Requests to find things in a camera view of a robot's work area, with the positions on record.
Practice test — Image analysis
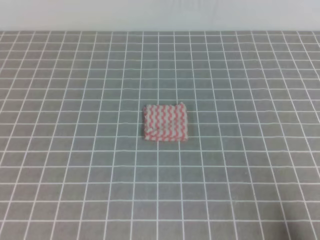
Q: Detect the pink white wavy towel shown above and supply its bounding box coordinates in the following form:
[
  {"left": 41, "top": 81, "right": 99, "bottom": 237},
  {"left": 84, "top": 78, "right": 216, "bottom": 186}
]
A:
[{"left": 143, "top": 102, "right": 189, "bottom": 142}]

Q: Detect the grey grid tablecloth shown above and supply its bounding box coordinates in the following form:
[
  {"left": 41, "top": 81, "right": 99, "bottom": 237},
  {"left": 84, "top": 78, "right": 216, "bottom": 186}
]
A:
[{"left": 0, "top": 31, "right": 320, "bottom": 240}]

